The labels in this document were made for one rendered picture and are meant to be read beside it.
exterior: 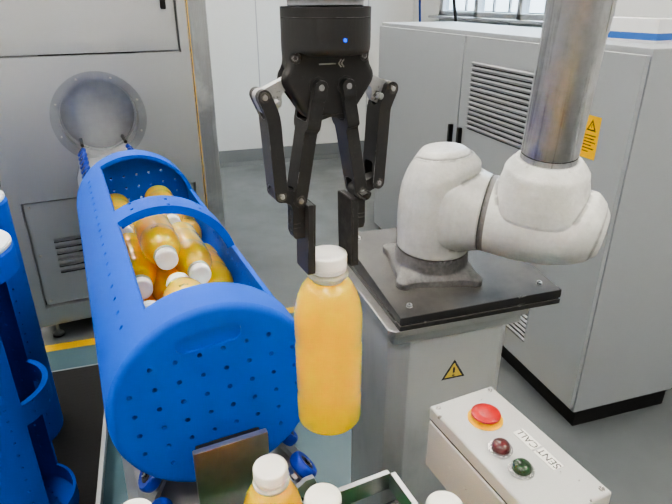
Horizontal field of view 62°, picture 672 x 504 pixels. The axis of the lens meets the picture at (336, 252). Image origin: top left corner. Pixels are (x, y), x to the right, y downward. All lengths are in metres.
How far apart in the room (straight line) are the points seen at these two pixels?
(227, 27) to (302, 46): 5.36
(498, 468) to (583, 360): 1.68
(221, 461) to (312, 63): 0.53
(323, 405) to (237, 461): 0.23
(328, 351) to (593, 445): 2.01
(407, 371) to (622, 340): 1.38
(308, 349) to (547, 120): 0.62
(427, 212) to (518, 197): 0.17
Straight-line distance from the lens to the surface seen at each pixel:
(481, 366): 1.27
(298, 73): 0.48
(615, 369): 2.49
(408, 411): 1.25
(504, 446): 0.71
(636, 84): 2.01
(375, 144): 0.52
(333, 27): 0.46
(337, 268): 0.54
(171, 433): 0.80
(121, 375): 0.74
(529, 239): 1.08
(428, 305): 1.12
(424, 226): 1.12
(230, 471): 0.81
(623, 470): 2.45
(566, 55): 0.99
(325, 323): 0.55
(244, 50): 5.85
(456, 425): 0.74
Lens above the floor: 1.58
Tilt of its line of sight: 24 degrees down
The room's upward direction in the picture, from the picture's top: straight up
